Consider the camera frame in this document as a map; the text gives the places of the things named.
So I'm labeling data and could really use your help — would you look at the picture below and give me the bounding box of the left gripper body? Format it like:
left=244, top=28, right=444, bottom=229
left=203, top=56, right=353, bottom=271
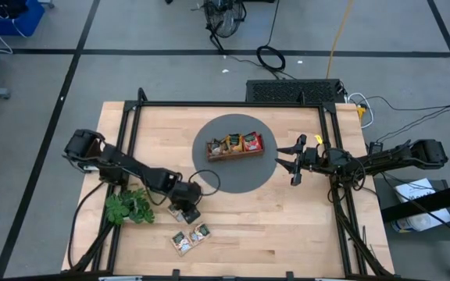
left=170, top=180, right=202, bottom=225

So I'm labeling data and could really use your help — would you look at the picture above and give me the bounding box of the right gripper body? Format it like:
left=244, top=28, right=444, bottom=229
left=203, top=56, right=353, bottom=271
left=291, top=134, right=330, bottom=187

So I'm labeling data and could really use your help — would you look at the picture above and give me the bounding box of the red tea packet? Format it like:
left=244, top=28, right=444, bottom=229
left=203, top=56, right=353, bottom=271
left=242, top=131, right=265, bottom=152

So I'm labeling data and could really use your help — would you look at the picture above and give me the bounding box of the orange tea packet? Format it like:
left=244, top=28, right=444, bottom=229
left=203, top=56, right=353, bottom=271
left=220, top=134, right=234, bottom=153
left=230, top=133, right=245, bottom=153

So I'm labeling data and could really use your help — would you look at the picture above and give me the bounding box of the round grey woven placemat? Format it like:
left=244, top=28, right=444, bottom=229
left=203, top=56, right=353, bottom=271
left=191, top=113, right=279, bottom=194

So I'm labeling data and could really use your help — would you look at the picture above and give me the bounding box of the green artificial plant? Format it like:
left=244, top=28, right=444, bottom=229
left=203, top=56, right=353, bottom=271
left=105, top=188, right=155, bottom=226

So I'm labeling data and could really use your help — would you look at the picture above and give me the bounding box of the wooden three-compartment box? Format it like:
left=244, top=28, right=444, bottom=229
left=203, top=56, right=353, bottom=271
left=205, top=132, right=266, bottom=163

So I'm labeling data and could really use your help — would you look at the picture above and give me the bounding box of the black perforated computer case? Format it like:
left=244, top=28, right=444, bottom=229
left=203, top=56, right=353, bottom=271
left=245, top=78, right=345, bottom=105

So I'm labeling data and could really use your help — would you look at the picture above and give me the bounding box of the white paper sheet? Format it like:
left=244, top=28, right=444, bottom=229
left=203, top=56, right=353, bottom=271
left=395, top=177, right=450, bottom=233

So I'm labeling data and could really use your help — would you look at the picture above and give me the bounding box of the grey side table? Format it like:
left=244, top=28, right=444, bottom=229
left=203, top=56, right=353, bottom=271
left=373, top=177, right=450, bottom=241

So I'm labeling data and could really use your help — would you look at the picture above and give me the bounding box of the black metal beam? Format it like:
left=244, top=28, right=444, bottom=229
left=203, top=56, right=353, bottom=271
left=380, top=180, right=450, bottom=227

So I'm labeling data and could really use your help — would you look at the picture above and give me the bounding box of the black floor fan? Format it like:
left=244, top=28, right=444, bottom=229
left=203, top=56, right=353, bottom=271
left=202, top=0, right=248, bottom=39

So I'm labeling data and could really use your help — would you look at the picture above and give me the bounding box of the large blue bin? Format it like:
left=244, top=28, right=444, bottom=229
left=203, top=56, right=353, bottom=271
left=0, top=0, right=45, bottom=37

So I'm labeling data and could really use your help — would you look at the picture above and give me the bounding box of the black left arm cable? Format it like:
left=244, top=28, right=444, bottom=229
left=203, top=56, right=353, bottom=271
left=187, top=169, right=221, bottom=196

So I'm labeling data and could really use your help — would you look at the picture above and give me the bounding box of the white cable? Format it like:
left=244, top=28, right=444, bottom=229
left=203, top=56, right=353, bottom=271
left=345, top=91, right=375, bottom=130

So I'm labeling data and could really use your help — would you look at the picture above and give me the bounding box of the coiled black floor cable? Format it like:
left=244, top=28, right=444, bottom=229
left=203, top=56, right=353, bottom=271
left=255, top=44, right=287, bottom=73

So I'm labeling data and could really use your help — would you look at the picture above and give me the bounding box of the yellow hanging cable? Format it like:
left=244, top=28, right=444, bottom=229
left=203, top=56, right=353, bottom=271
left=325, top=0, right=354, bottom=79

